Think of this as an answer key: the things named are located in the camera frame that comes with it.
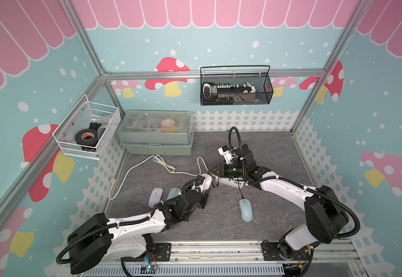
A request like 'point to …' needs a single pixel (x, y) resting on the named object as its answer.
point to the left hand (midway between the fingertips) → (204, 190)
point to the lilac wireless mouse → (156, 196)
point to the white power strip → (231, 181)
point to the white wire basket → (86, 115)
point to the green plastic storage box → (157, 133)
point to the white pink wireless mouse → (207, 182)
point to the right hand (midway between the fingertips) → (208, 169)
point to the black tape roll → (87, 137)
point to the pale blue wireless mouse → (246, 210)
